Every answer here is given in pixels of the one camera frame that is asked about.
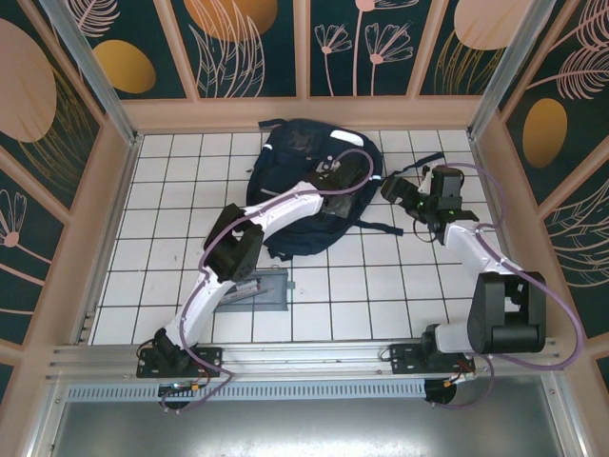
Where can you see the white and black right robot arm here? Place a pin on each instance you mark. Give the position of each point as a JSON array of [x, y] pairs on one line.
[[476, 247]]

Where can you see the grey metal sheet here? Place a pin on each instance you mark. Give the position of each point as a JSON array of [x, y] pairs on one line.
[[304, 428]]

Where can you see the aluminium corner post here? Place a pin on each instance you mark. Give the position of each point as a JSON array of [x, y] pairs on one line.
[[514, 66], [95, 81]]

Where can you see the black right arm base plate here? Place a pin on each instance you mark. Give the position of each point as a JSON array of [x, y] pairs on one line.
[[404, 362]]

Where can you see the grey mesh pencil case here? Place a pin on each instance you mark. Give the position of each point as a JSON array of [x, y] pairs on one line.
[[271, 300]]

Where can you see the small green circuit board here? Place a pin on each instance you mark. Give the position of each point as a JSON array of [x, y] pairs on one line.
[[178, 388]]

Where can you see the navy blue backpack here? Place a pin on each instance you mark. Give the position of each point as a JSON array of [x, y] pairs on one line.
[[290, 162]]

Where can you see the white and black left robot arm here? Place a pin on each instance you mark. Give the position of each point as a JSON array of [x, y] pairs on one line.
[[285, 204]]

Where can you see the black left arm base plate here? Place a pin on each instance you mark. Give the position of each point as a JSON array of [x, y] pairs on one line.
[[209, 357]]

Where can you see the aluminium mounting rail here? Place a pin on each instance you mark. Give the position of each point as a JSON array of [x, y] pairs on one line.
[[304, 354]]

